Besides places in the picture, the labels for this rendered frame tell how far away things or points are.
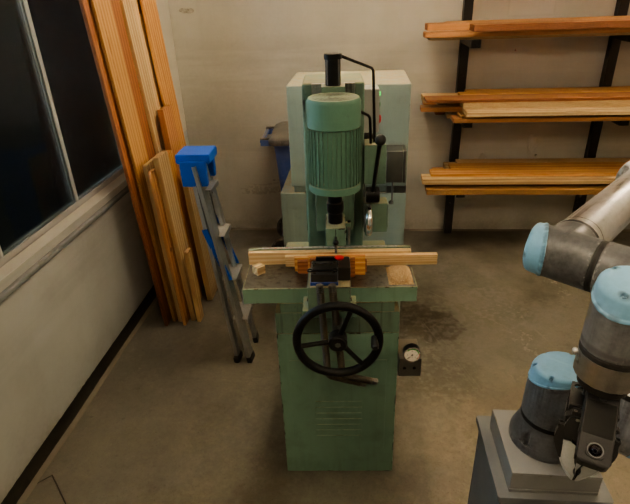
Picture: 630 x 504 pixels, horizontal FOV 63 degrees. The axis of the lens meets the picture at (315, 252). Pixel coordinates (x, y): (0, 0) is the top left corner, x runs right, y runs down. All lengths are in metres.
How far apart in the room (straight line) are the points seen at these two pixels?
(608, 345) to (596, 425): 0.13
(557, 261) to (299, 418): 1.42
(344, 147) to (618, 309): 1.06
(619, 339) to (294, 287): 1.17
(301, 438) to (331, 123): 1.26
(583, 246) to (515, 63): 3.24
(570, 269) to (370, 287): 0.94
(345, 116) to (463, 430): 1.56
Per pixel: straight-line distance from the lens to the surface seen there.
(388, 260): 1.89
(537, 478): 1.64
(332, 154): 1.65
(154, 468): 2.49
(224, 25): 4.06
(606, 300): 0.80
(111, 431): 2.71
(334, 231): 1.78
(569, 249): 0.93
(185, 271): 3.15
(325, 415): 2.11
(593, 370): 0.86
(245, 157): 4.20
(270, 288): 1.77
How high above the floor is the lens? 1.81
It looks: 27 degrees down
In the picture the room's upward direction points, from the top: 2 degrees counter-clockwise
